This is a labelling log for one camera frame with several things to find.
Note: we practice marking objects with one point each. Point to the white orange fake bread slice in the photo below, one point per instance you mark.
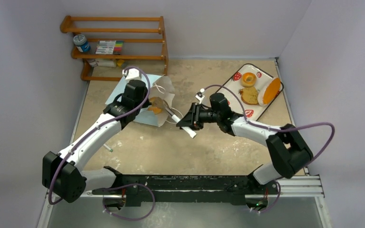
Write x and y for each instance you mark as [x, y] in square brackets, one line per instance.
[269, 92]

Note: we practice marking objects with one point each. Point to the orange wooden shelf rack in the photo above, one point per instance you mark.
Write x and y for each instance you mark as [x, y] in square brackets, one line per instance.
[68, 26]

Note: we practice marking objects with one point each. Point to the box of coloured markers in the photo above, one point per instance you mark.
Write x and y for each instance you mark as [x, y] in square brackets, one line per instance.
[109, 47]

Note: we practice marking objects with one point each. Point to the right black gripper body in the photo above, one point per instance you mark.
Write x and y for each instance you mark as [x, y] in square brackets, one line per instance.
[194, 115]

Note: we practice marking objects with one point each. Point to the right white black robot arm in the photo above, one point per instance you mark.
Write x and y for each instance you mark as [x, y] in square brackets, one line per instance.
[287, 149]

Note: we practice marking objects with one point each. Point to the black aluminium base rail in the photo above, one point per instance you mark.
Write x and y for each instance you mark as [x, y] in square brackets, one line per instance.
[233, 189]

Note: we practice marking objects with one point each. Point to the blue lidded jar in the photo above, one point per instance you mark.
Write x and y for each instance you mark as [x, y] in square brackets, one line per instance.
[81, 43]

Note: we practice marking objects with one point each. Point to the white strawberry print tray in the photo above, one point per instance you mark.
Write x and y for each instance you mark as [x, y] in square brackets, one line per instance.
[248, 75]

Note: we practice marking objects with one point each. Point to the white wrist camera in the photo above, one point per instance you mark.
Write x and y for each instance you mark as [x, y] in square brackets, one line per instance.
[131, 74]
[200, 95]

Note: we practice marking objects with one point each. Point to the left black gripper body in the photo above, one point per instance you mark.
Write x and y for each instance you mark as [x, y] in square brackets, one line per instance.
[140, 102]

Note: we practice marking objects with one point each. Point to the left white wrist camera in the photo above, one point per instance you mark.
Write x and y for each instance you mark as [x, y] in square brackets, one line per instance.
[131, 74]

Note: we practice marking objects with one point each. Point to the small white box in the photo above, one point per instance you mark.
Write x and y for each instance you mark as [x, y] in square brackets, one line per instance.
[106, 63]

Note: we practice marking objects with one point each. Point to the green capped white marker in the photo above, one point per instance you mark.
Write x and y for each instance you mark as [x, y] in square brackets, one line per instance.
[108, 148]

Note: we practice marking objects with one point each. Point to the light blue paper bag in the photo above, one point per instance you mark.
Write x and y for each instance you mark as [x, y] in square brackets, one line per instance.
[161, 86]

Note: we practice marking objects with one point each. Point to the brown fake bread piece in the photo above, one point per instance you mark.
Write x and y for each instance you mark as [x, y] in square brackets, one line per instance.
[249, 95]

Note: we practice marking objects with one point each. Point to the small yellow block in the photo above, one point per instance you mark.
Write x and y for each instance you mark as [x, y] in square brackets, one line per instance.
[121, 63]

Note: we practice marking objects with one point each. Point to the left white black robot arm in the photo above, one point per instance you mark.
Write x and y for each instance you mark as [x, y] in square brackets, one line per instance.
[62, 172]

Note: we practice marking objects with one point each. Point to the metal tongs with white handle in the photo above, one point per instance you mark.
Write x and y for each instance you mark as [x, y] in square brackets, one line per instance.
[177, 119]

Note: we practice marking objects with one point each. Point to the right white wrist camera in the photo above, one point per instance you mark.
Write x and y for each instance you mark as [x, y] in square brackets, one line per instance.
[200, 95]

